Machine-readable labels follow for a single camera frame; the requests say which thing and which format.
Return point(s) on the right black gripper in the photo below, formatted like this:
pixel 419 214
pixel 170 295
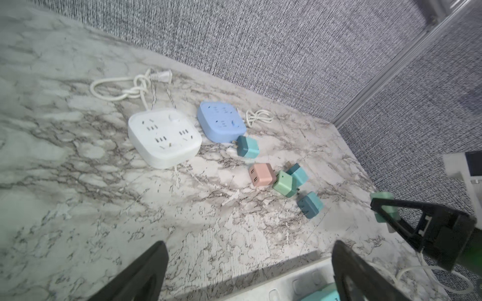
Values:
pixel 448 233

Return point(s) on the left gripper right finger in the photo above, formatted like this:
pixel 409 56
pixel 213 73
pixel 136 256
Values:
pixel 356 280

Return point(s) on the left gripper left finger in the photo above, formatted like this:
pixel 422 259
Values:
pixel 141 280

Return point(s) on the teal adapter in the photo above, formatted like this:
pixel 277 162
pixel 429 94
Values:
pixel 327 293
pixel 310 205
pixel 299 174
pixel 247 147

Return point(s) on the long white power strip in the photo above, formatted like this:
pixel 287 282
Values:
pixel 293 285

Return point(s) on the pink plug adapter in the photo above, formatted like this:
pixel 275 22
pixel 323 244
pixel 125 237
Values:
pixel 262 174

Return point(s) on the green adapter beside pink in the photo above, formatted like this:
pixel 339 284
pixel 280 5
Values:
pixel 285 184

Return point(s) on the white square power strip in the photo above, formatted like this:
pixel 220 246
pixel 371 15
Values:
pixel 164 138

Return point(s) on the blue square power strip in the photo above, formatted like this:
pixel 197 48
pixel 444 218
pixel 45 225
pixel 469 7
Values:
pixel 220 122

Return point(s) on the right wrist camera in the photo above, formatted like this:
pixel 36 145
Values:
pixel 456 166

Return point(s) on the aluminium enclosure frame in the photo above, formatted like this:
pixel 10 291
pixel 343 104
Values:
pixel 439 16

